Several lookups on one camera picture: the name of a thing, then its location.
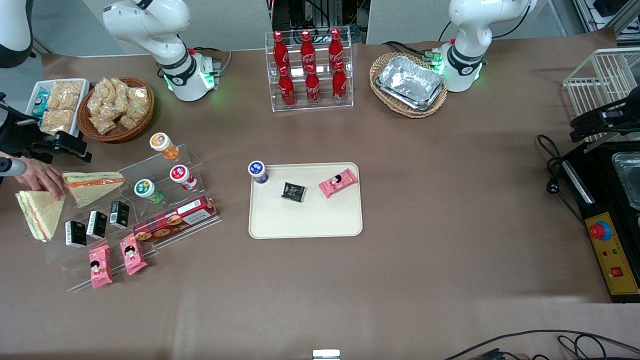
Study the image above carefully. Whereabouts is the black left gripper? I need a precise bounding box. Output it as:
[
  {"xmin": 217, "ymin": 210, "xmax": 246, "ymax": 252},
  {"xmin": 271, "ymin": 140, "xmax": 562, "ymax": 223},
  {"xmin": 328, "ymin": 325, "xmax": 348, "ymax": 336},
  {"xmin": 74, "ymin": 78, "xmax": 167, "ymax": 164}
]
[{"xmin": 570, "ymin": 95, "xmax": 640, "ymax": 144}]

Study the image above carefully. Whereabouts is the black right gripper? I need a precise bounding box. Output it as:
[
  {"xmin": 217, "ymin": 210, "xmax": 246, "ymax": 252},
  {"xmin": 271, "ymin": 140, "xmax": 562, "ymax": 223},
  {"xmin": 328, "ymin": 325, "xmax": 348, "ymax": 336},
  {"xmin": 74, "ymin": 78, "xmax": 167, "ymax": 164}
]
[{"xmin": 0, "ymin": 101, "xmax": 93, "ymax": 164}]

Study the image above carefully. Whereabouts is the triangle sandwich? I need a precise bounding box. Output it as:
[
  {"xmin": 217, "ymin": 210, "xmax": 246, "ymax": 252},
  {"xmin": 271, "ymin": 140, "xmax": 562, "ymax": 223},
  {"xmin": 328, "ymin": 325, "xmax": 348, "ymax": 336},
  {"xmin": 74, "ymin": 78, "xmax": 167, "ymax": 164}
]
[
  {"xmin": 62, "ymin": 171, "xmax": 126, "ymax": 208},
  {"xmin": 15, "ymin": 190, "xmax": 67, "ymax": 243}
]

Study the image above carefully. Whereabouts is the beige plastic tray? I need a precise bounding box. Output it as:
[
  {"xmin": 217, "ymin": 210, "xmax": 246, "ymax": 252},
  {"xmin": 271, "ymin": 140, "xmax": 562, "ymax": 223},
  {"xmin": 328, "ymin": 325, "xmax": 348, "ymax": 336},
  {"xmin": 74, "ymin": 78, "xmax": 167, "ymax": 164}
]
[{"xmin": 248, "ymin": 162, "xmax": 364, "ymax": 240}]

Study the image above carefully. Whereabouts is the bare person hand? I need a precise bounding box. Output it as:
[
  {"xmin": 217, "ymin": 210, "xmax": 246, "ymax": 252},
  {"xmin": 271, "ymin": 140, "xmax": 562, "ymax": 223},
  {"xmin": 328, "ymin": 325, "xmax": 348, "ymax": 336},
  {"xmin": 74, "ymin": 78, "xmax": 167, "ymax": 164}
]
[{"xmin": 14, "ymin": 158, "xmax": 67, "ymax": 202}]

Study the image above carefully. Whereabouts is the clear bag of crackers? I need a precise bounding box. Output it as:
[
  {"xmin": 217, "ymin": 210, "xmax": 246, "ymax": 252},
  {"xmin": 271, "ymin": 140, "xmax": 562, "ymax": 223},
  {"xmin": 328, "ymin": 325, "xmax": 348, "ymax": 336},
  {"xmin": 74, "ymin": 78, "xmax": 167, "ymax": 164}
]
[
  {"xmin": 87, "ymin": 80, "xmax": 112, "ymax": 117},
  {"xmin": 49, "ymin": 80, "xmax": 84, "ymax": 111},
  {"xmin": 92, "ymin": 115, "xmax": 118, "ymax": 135},
  {"xmin": 119, "ymin": 107, "xmax": 146, "ymax": 131},
  {"xmin": 109, "ymin": 78, "xmax": 131, "ymax": 103},
  {"xmin": 41, "ymin": 109, "xmax": 76, "ymax": 135},
  {"xmin": 128, "ymin": 86, "xmax": 151, "ymax": 113}
]

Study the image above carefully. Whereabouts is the white rectangular dish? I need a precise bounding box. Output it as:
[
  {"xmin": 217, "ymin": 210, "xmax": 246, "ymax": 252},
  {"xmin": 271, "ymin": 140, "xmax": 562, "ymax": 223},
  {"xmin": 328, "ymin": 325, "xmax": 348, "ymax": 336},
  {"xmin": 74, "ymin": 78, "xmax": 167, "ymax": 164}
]
[{"xmin": 25, "ymin": 78, "xmax": 91, "ymax": 138}]

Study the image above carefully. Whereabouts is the brown wicker basket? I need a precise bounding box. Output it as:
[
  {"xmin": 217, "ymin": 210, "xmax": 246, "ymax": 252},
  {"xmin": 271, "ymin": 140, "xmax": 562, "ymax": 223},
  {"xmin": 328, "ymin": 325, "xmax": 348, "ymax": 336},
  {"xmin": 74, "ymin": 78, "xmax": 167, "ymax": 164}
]
[{"xmin": 77, "ymin": 77, "xmax": 155, "ymax": 144}]

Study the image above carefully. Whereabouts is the teal snack packet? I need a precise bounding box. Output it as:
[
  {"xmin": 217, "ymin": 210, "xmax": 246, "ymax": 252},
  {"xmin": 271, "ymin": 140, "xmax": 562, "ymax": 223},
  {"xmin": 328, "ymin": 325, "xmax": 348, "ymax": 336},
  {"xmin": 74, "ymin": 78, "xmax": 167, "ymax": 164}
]
[{"xmin": 32, "ymin": 90, "xmax": 50, "ymax": 118}]

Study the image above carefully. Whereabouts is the metal pan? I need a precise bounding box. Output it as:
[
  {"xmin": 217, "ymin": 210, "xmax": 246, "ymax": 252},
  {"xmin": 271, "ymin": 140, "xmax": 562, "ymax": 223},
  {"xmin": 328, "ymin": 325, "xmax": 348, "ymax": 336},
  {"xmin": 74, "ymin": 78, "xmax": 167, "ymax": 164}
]
[{"xmin": 611, "ymin": 152, "xmax": 640, "ymax": 211}]

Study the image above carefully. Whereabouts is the black sealing machine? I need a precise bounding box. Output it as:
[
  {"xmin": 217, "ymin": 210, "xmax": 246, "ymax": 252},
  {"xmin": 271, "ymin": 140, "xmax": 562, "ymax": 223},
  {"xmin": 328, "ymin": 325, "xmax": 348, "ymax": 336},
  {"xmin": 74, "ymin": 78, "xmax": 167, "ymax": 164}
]
[{"xmin": 561, "ymin": 137, "xmax": 640, "ymax": 304}]

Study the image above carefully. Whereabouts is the small black carton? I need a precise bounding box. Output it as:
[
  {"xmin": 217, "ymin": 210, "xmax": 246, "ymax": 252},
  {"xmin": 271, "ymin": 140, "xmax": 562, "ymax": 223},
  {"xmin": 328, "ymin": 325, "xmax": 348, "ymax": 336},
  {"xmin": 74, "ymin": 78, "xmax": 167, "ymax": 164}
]
[
  {"xmin": 86, "ymin": 210, "xmax": 108, "ymax": 239},
  {"xmin": 65, "ymin": 220, "xmax": 88, "ymax": 249},
  {"xmin": 109, "ymin": 200, "xmax": 131, "ymax": 229}
]

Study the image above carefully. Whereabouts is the clear acrylic stepped stand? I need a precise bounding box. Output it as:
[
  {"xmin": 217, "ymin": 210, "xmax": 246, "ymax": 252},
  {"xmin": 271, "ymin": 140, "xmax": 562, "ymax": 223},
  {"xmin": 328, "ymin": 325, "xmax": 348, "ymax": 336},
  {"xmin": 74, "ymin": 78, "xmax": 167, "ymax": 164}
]
[{"xmin": 44, "ymin": 144, "xmax": 224, "ymax": 294}]

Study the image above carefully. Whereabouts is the green small bottle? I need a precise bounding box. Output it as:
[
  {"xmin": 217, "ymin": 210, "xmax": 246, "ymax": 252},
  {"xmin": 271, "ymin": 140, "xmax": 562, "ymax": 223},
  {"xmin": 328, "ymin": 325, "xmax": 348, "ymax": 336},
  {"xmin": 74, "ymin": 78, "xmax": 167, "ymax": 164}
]
[{"xmin": 133, "ymin": 178, "xmax": 166, "ymax": 205}]

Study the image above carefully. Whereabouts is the orange small bottle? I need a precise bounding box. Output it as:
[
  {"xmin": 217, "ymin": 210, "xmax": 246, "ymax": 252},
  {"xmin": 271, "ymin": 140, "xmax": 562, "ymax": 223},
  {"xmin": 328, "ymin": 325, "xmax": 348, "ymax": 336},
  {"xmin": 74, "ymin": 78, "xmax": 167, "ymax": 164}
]
[{"xmin": 149, "ymin": 132, "xmax": 180, "ymax": 161}]

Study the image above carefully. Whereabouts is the red emergency stop button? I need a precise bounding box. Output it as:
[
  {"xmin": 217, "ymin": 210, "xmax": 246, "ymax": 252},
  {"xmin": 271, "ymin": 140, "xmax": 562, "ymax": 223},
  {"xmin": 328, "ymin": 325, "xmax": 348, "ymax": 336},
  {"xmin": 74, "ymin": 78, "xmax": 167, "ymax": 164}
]
[{"xmin": 589, "ymin": 221, "xmax": 613, "ymax": 241}]

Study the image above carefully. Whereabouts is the red lid small bottle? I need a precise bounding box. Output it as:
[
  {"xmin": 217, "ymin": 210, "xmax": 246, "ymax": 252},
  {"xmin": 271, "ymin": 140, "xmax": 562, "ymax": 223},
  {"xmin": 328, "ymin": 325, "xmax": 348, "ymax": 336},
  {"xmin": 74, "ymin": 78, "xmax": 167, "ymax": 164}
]
[{"xmin": 169, "ymin": 164, "xmax": 199, "ymax": 191}]

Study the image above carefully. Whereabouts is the pink snack packet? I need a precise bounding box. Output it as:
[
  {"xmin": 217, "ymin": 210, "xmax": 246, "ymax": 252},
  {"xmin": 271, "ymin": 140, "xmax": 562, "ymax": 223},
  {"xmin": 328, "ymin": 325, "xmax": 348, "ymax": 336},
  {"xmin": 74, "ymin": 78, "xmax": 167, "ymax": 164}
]
[
  {"xmin": 119, "ymin": 234, "xmax": 148, "ymax": 276},
  {"xmin": 318, "ymin": 168, "xmax": 359, "ymax": 199},
  {"xmin": 89, "ymin": 243, "xmax": 114, "ymax": 290}
]

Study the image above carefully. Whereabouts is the red cookie box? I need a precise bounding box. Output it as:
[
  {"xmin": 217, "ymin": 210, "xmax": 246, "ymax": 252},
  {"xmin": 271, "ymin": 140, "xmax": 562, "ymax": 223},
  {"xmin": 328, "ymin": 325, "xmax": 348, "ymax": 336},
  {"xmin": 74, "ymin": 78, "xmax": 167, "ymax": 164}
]
[{"xmin": 133, "ymin": 195, "xmax": 220, "ymax": 244}]

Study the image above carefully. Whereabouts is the aluminium foil container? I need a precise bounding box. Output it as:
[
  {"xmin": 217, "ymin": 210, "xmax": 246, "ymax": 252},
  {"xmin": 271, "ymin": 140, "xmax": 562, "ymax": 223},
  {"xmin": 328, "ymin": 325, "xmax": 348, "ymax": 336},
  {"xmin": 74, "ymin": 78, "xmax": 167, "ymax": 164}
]
[{"xmin": 375, "ymin": 55, "xmax": 446, "ymax": 112}]

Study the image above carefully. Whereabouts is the blue lid small bottle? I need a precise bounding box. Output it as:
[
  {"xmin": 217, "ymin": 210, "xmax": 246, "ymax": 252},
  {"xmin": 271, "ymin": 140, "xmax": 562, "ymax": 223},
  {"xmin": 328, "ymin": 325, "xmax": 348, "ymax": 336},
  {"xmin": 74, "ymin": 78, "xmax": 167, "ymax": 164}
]
[{"xmin": 248, "ymin": 160, "xmax": 270, "ymax": 185}]

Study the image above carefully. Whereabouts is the light wicker basket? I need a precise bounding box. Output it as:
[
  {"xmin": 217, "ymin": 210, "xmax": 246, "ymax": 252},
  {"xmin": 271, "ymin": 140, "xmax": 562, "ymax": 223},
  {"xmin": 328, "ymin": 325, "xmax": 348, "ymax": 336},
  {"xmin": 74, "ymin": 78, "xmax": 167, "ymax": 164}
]
[{"xmin": 369, "ymin": 52, "xmax": 449, "ymax": 119}]

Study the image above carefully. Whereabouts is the red cola bottle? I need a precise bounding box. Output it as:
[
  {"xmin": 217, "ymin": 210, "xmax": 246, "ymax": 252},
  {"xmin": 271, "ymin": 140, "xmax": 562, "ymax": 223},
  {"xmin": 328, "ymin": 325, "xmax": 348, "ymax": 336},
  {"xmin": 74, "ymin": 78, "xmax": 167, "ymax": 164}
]
[
  {"xmin": 304, "ymin": 64, "xmax": 322, "ymax": 105},
  {"xmin": 331, "ymin": 61, "xmax": 348, "ymax": 104},
  {"xmin": 300, "ymin": 30, "xmax": 316, "ymax": 70},
  {"xmin": 278, "ymin": 65, "xmax": 297, "ymax": 108},
  {"xmin": 272, "ymin": 31, "xmax": 290, "ymax": 71},
  {"xmin": 328, "ymin": 28, "xmax": 345, "ymax": 67}
]

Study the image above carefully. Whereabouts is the black snack packet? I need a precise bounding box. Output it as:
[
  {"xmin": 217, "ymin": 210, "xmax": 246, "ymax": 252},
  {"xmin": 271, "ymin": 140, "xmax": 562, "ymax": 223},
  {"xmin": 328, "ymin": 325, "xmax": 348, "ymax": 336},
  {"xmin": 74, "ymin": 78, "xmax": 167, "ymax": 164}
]
[{"xmin": 280, "ymin": 182, "xmax": 307, "ymax": 203}]

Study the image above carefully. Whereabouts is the clear acrylic bottle rack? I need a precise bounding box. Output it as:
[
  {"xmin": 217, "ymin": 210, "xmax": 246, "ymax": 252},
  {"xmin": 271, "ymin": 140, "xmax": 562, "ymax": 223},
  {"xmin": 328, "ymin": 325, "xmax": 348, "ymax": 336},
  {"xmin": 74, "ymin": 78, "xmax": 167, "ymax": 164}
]
[{"xmin": 264, "ymin": 29, "xmax": 355, "ymax": 113}]

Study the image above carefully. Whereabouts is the dark equipment rack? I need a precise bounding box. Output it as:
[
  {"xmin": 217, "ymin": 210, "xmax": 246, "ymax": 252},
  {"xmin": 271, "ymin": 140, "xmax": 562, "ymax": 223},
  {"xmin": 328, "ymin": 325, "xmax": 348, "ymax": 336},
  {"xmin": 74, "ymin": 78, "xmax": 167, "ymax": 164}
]
[{"xmin": 269, "ymin": 0, "xmax": 372, "ymax": 45}]

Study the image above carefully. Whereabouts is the black power cable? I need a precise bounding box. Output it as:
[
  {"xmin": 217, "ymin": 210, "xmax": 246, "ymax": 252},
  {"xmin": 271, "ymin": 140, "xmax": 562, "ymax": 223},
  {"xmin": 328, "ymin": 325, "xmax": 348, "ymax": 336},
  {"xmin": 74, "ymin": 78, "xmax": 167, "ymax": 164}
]
[{"xmin": 537, "ymin": 134, "xmax": 587, "ymax": 227}]

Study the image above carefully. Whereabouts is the white wire basket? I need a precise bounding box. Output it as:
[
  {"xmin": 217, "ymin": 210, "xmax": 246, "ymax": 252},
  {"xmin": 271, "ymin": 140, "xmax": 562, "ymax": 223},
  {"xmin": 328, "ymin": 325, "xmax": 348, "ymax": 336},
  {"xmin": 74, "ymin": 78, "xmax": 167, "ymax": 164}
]
[{"xmin": 562, "ymin": 47, "xmax": 640, "ymax": 145}]

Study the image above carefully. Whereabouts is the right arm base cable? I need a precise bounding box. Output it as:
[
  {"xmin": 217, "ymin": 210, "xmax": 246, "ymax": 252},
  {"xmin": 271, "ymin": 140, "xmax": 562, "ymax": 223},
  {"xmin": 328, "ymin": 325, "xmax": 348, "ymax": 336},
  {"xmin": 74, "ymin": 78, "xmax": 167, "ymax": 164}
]
[{"xmin": 192, "ymin": 46, "xmax": 233, "ymax": 76}]

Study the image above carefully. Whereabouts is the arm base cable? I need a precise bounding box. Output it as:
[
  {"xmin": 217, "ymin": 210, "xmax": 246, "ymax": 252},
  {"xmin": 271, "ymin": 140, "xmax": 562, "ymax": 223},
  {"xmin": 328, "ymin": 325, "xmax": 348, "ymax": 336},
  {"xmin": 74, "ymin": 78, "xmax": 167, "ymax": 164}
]
[
  {"xmin": 192, "ymin": 46, "xmax": 233, "ymax": 76},
  {"xmin": 382, "ymin": 41, "xmax": 443, "ymax": 62}
]

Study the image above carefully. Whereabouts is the left arm base cable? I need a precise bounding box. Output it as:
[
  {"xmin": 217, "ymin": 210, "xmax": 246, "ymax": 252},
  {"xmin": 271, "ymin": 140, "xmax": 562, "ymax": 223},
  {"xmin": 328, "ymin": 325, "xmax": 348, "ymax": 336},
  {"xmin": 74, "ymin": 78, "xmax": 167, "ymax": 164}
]
[{"xmin": 382, "ymin": 41, "xmax": 443, "ymax": 62}]

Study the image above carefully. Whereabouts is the long black floor cable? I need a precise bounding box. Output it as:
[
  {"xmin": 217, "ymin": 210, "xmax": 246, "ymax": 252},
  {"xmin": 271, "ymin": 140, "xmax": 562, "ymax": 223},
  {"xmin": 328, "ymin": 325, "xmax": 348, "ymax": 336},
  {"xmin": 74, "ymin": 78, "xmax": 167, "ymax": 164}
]
[{"xmin": 442, "ymin": 329, "xmax": 640, "ymax": 360}]

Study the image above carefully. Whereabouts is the looped black floor cable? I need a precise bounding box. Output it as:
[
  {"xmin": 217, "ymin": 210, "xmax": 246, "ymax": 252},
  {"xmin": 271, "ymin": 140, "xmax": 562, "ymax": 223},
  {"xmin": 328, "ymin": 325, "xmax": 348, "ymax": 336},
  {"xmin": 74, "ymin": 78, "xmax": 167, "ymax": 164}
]
[{"xmin": 556, "ymin": 334, "xmax": 608, "ymax": 360}]

